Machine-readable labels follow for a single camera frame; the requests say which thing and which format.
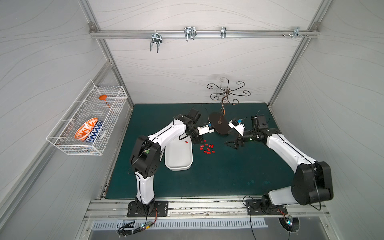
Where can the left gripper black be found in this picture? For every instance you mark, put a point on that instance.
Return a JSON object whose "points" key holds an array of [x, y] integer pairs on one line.
{"points": [[197, 137]]}

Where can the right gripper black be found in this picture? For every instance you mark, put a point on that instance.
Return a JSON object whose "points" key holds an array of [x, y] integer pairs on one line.
{"points": [[240, 140]]}

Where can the white plastic storage box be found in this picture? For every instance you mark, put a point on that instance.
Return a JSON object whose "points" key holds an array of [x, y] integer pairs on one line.
{"points": [[179, 155]]}

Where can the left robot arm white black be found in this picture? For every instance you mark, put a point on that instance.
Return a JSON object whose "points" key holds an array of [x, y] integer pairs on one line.
{"points": [[148, 152]]}

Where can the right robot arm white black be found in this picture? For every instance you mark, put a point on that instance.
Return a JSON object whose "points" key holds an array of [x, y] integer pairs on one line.
{"points": [[312, 182]]}

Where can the metal scroll hook stand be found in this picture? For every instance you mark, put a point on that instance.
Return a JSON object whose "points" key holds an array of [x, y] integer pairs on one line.
{"points": [[218, 119]]}

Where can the orange spoon in basket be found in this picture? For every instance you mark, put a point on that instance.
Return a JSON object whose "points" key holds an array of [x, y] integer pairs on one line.
{"points": [[104, 98]]}

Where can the looped metal hook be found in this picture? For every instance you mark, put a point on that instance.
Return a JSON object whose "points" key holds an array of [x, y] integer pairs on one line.
{"points": [[190, 33]]}

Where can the double prong metal hook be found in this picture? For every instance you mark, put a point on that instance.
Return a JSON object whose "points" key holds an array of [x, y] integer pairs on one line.
{"points": [[156, 40]]}

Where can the right round black fan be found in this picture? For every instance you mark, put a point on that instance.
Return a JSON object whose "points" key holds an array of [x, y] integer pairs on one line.
{"points": [[290, 224]]}

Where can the orange blue patterned bowl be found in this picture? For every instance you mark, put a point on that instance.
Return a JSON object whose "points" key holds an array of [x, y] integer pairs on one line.
{"points": [[89, 131]]}

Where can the small flat metal hook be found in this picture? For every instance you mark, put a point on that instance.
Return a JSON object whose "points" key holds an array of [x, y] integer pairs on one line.
{"points": [[223, 32]]}

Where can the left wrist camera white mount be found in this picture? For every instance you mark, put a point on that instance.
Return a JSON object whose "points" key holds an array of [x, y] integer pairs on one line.
{"points": [[206, 129]]}

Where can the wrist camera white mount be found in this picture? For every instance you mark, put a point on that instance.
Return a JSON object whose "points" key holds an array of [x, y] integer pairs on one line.
{"points": [[237, 124], [206, 129]]}

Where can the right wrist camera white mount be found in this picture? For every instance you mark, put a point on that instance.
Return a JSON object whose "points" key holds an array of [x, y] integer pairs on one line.
{"points": [[237, 124]]}

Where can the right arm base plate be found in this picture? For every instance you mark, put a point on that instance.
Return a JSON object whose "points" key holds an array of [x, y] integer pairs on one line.
{"points": [[261, 208]]}

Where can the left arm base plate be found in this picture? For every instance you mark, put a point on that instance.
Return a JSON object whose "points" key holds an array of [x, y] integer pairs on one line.
{"points": [[155, 208]]}

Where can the aluminium front rail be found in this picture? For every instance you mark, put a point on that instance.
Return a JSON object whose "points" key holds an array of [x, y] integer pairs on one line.
{"points": [[193, 208]]}

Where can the aluminium rail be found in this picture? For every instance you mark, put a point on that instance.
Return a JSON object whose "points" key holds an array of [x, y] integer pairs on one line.
{"points": [[193, 208], [201, 34]]}

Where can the aluminium top rail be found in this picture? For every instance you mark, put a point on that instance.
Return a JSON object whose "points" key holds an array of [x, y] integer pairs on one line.
{"points": [[201, 34]]}

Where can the white wire basket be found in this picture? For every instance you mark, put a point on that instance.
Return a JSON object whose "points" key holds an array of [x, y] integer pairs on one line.
{"points": [[87, 106]]}

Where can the left controller board with wires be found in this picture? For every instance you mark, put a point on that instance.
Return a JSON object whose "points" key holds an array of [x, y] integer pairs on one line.
{"points": [[130, 229]]}

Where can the white slotted cable duct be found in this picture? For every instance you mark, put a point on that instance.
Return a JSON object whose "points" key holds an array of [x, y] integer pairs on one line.
{"points": [[183, 224]]}

